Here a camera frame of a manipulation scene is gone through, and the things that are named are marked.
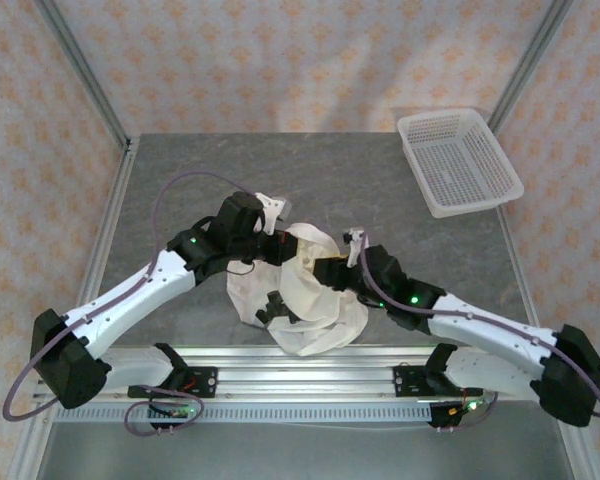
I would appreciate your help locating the white t-shirt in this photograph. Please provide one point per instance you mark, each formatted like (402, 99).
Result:
(305, 300)

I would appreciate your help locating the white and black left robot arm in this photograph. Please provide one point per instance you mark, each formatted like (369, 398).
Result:
(125, 305)

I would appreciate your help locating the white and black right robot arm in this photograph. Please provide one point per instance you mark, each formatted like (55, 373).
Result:
(490, 330)

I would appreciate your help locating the white perforated plastic basket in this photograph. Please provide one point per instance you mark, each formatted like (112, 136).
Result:
(460, 165)

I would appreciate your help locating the small green-lit circuit board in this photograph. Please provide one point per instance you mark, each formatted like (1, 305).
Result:
(472, 404)
(177, 411)

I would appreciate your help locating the grey metal lower panel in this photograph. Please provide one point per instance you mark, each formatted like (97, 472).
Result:
(300, 455)

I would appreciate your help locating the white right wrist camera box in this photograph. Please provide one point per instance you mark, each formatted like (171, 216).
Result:
(354, 235)

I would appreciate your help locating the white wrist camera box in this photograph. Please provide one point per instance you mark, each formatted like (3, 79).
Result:
(276, 205)
(354, 235)

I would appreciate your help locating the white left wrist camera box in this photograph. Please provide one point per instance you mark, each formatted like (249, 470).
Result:
(276, 205)

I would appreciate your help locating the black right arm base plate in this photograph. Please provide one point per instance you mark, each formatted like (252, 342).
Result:
(405, 382)

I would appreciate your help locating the aluminium mounting rail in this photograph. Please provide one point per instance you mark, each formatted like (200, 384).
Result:
(305, 375)

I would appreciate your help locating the aluminium table side rail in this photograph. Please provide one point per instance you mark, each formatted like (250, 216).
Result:
(111, 210)
(517, 260)

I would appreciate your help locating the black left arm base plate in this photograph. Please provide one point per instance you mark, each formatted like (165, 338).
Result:
(207, 382)

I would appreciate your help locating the aluminium frame post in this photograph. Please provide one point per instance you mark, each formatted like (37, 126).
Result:
(532, 50)
(89, 75)

